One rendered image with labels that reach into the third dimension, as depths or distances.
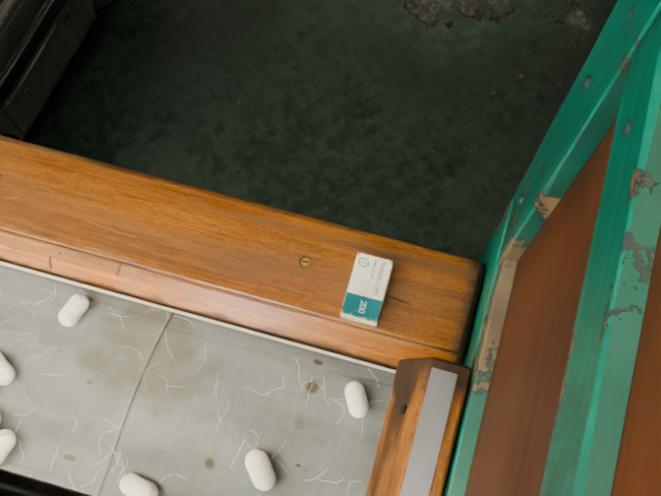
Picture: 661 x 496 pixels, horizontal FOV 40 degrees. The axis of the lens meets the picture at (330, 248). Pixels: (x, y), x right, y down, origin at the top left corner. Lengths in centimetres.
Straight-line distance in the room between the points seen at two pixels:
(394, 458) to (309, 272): 21
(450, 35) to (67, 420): 120
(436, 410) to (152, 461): 28
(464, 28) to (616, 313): 154
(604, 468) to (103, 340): 63
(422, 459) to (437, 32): 123
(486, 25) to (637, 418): 158
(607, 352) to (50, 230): 66
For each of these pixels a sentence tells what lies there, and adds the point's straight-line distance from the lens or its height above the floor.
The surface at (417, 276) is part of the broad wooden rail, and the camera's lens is 86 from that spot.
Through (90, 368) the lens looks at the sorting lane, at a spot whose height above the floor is 74.
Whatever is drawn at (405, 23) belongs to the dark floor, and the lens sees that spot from 185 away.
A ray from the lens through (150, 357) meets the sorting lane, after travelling 88.
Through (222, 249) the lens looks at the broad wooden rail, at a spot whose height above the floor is 76.
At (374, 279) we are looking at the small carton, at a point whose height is 78.
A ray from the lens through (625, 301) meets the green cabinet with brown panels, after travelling 35.
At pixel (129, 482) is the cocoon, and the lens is 85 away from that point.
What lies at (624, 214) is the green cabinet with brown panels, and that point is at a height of 126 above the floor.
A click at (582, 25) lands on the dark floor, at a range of 191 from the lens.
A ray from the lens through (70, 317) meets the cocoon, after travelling 89.
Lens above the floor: 159
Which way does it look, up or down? 73 degrees down
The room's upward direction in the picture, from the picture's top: 2 degrees counter-clockwise
